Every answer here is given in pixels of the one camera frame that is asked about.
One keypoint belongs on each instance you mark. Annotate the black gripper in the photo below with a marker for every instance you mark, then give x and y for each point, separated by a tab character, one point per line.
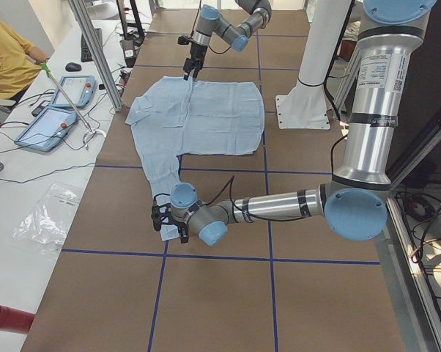
196	51
177	223

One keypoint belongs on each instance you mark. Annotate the light blue shirt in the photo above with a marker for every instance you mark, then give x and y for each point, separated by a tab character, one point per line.
178	116

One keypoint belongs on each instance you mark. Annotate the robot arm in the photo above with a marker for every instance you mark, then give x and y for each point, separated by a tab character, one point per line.
210	21
353	202

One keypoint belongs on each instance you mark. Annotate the upper teach pendant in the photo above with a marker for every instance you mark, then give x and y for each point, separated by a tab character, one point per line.
80	90

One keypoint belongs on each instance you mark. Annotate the teach pendant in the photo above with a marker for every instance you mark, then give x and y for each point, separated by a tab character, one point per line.
47	130
80	90

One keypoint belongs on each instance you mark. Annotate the white mounting pillar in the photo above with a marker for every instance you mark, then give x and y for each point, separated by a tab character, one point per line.
304	107

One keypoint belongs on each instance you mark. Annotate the black computer mouse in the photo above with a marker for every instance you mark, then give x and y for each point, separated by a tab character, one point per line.
73	67

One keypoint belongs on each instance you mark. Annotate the clear plastic bag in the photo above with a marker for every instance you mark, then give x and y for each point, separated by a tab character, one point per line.
45	228

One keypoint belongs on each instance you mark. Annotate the lower teach pendant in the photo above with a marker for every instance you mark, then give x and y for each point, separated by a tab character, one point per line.
47	130

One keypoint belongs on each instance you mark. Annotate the person in yellow shirt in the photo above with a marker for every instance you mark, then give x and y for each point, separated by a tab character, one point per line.
20	62

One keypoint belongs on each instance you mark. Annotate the red cylinder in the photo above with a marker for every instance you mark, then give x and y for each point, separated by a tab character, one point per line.
15	320

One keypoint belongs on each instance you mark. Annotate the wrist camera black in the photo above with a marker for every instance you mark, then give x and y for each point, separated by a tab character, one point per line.
161	214
183	40

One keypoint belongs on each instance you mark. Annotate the aluminium frame post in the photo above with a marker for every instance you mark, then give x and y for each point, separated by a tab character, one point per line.
84	21

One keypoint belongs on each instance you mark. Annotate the grabber stick green handle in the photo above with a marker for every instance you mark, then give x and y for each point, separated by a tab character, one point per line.
90	131

